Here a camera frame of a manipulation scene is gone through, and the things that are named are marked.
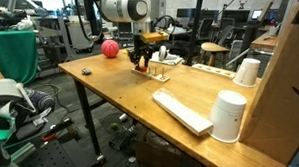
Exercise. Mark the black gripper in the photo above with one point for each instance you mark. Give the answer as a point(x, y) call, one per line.
point(142, 45)

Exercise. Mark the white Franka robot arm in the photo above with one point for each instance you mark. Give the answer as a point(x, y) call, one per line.
point(127, 7)

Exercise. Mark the black metal pole stand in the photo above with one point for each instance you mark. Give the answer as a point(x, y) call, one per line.
point(194, 28)

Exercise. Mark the small yellow object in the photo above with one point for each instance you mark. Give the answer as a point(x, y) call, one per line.
point(124, 52)

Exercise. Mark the white wooden peg board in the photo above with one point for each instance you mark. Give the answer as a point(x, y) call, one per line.
point(156, 76)

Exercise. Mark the grey mesh office chair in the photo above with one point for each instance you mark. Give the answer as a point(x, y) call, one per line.
point(206, 28)
point(125, 31)

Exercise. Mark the pink basketball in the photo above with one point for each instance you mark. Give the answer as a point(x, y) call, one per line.
point(110, 49)

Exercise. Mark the wooden office desk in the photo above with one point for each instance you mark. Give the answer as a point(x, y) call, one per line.
point(180, 31)

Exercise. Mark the crumpled foil ball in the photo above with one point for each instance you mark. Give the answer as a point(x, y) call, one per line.
point(86, 71)

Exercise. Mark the small white cup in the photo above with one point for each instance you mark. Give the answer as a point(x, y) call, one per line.
point(123, 117)
point(273, 30)

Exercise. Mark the dark computer monitor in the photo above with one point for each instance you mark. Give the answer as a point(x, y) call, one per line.
point(235, 16)
point(185, 12)
point(209, 14)

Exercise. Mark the long white wrapped board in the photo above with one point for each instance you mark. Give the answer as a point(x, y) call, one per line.
point(180, 110)

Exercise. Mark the white rolling cabinet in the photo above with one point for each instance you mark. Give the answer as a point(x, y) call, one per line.
point(75, 36)

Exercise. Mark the green tennis ball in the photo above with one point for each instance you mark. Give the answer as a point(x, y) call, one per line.
point(114, 126)

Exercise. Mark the light wooden hole strip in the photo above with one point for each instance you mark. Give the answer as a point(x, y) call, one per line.
point(214, 71)

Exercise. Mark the round wooden stool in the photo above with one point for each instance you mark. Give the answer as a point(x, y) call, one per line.
point(215, 47)

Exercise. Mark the black metal table leg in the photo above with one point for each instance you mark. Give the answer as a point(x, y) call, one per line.
point(87, 115)

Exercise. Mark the black plastic crate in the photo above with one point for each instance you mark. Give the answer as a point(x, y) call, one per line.
point(119, 139)

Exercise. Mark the small brown cardboard box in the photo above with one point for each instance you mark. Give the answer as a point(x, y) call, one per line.
point(158, 156)

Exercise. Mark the white paper cup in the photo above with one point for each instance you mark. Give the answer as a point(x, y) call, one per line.
point(247, 72)
point(227, 115)

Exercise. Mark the grey patterned fabric bundle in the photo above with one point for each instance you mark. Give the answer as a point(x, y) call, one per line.
point(41, 99)

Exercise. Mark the white crumpled plastic bag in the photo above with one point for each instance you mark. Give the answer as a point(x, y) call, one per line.
point(24, 24)

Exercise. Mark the long wooden workbench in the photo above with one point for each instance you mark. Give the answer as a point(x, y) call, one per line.
point(263, 42)

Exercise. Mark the lit blue computer monitor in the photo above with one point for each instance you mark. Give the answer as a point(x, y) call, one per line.
point(256, 14)

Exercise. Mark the green cloth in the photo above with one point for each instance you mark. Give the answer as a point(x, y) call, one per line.
point(11, 55)

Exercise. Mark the white green headset device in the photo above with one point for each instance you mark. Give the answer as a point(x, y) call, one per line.
point(3, 87)

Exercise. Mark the large cardboard box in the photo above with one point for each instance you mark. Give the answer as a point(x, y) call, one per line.
point(283, 89)

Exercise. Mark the aluminium extrusion bar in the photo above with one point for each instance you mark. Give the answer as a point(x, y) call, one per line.
point(22, 153)

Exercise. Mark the orange yellow camera mount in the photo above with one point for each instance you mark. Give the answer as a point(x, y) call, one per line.
point(154, 37)

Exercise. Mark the grey metal table frame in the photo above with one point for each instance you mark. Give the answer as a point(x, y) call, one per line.
point(63, 36)

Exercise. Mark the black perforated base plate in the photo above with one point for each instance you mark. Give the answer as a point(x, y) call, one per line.
point(58, 156)

